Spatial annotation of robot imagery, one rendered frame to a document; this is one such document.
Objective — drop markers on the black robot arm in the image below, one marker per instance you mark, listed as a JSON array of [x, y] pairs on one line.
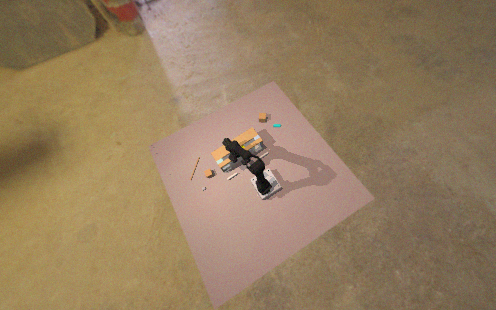
[[256, 168]]

